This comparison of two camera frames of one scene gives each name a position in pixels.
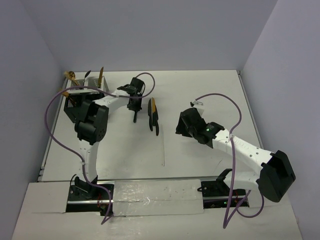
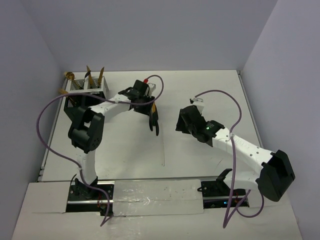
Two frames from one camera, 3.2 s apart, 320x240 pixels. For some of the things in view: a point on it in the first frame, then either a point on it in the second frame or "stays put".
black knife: (156, 124) stays put
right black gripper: (180, 128) stays put
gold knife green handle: (134, 119) -> (91, 81)
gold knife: (99, 81) stays put
